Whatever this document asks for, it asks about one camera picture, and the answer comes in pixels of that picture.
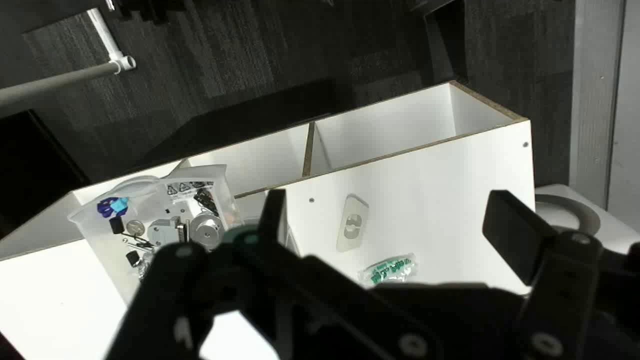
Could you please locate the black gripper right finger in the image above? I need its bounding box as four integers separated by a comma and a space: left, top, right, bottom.
482, 188, 640, 360

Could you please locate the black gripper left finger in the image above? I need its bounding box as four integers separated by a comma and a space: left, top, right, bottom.
107, 188, 442, 360

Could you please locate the clear drawer with small parts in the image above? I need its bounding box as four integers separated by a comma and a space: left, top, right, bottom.
69, 163, 240, 304

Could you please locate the white rectangular plate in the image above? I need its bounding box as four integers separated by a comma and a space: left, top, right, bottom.
334, 192, 375, 254

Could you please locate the white packet with green print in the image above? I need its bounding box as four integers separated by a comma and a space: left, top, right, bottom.
362, 251, 418, 290

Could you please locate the round silver metal cap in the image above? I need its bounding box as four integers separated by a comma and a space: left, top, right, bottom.
188, 209, 226, 246

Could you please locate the white air purifier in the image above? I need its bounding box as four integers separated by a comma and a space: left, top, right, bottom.
535, 182, 640, 256

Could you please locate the blue toy piece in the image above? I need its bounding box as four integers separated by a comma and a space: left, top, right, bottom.
97, 194, 134, 222

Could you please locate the white cube shelf cabinet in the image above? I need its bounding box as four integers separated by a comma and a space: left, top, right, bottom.
0, 78, 536, 360

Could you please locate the thin white pipe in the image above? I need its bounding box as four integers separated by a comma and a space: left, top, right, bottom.
84, 3, 132, 67

